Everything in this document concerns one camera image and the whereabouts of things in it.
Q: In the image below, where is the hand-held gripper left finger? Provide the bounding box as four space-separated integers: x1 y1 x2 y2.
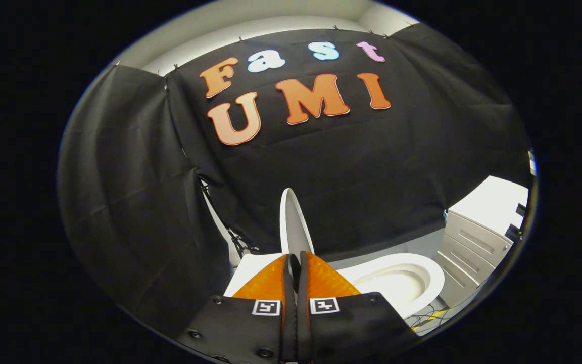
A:
174 253 298 363

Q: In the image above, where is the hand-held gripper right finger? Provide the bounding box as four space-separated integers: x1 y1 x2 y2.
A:
298 250 419 363

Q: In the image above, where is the white toilet body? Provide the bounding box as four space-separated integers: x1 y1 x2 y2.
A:
223 252 446 320

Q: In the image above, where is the white backdrop stand pole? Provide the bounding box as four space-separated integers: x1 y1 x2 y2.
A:
199 177 261 269

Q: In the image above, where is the white drawer cabinet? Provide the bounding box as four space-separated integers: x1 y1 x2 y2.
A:
434 175 530 309

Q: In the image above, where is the black backdrop cloth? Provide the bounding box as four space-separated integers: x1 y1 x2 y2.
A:
57 23 534 340

